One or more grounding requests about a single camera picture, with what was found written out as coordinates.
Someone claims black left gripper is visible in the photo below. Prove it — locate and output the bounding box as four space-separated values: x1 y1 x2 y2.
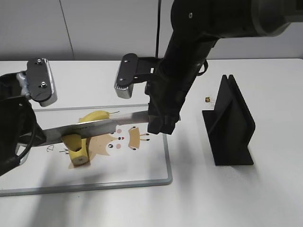
0 73 45 175

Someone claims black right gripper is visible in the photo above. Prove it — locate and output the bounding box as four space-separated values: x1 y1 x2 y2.
145 60 208 135

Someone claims white handled kitchen knife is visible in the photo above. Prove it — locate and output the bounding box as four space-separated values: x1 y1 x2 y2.
38 111 149 146

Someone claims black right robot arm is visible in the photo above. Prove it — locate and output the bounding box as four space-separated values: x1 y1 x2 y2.
145 0 303 134

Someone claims yellow banana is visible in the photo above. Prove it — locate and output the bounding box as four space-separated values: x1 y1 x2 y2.
61 110 118 167

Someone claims black knife stand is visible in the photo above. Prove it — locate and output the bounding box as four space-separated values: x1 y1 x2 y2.
202 75 256 166

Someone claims white grey-rimmed cutting board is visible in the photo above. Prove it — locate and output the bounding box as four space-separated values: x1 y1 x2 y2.
0 105 173 197

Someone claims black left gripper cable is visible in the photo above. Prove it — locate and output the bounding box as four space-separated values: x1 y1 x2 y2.
14 118 41 161

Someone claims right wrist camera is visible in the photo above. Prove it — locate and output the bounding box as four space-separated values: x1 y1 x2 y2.
114 53 160 99

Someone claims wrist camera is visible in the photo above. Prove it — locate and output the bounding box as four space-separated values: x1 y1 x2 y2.
114 53 160 99
16 58 57 107

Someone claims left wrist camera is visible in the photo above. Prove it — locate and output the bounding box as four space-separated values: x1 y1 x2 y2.
16 58 57 107

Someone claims black hanging cable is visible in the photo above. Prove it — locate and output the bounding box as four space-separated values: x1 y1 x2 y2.
155 0 162 58

